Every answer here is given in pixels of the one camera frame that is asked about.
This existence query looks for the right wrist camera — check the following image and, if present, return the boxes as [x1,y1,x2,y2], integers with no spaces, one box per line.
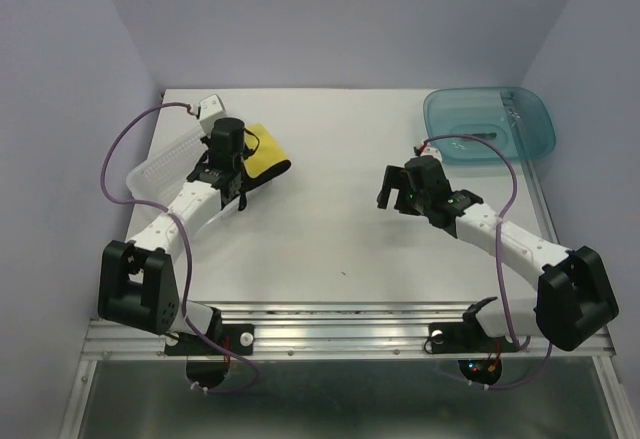
[413,144,442,161]

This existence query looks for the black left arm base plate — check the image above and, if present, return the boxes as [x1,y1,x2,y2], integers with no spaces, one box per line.
[164,323,255,357]

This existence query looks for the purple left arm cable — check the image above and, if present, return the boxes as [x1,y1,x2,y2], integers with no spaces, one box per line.
[101,102,261,395]

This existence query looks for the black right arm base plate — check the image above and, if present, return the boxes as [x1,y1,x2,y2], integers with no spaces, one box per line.
[423,322,518,355]

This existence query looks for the yellow and black towel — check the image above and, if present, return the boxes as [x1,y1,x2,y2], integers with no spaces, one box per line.
[238,123,292,211]

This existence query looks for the white perforated plastic basket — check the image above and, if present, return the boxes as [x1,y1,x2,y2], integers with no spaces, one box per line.
[126,126,240,235]

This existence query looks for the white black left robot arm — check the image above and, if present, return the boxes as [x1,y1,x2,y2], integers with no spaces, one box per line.
[98,117,250,353]

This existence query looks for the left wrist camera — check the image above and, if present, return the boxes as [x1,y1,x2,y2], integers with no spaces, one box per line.
[196,94,227,135]

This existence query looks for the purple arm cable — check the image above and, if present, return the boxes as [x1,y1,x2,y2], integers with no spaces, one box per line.
[101,102,261,395]
[414,133,554,393]

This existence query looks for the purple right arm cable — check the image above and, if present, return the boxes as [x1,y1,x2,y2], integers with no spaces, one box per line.
[414,133,554,393]

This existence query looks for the teal translucent plastic bin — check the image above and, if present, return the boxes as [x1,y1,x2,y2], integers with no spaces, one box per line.
[423,87,556,165]

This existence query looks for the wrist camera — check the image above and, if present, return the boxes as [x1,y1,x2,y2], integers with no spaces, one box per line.
[196,94,227,135]
[413,144,442,161]

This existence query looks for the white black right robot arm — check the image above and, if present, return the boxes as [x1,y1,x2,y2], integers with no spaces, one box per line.
[377,156,619,351]

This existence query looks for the aluminium mounting rail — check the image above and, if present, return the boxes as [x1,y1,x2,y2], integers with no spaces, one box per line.
[81,302,615,361]

